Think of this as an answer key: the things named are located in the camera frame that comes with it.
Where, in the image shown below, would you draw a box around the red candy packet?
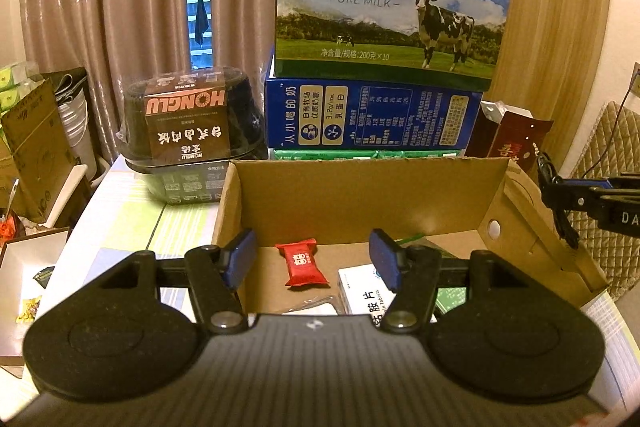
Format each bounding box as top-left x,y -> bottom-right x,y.
275,238 -> 329,289

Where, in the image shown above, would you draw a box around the blue milk carton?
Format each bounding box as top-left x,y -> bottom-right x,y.
264,77 -> 483,158

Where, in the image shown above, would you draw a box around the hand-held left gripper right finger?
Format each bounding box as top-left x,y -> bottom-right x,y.
369,228 -> 532,334

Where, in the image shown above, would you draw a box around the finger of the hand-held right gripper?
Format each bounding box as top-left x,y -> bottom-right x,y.
540,176 -> 613,214

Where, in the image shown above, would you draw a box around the white tablet box blue print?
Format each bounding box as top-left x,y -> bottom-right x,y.
338,264 -> 401,317

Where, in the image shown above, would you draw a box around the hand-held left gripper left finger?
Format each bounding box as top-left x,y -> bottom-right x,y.
97,228 -> 258,335

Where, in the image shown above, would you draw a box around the brown cardboard box with bags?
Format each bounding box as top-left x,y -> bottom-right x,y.
0,79 -> 77,224

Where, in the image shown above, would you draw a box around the dark green packaged bowl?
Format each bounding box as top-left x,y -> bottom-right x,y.
127,158 -> 233,206

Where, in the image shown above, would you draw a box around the green tissue packs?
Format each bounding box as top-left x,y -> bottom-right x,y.
0,61 -> 42,112

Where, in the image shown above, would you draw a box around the black bowl with brown label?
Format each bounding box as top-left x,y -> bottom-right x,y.
119,67 -> 267,168

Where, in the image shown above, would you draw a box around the beige quilted chair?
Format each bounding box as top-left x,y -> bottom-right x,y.
565,101 -> 640,303

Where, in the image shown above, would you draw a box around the beige curtain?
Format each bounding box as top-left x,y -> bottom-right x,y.
20,0 -> 281,168

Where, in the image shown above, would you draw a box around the white flat box with stickers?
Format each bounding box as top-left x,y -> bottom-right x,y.
0,227 -> 71,368

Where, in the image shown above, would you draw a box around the plaid cloth desktop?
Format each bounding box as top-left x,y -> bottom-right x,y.
47,154 -> 640,408

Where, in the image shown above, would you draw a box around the dark red small carton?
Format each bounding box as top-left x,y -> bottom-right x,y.
472,99 -> 556,182

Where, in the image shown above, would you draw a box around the black cable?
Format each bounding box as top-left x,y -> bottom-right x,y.
536,151 -> 582,250

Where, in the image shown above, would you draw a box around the white stacked buckets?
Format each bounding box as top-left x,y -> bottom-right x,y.
54,86 -> 99,182

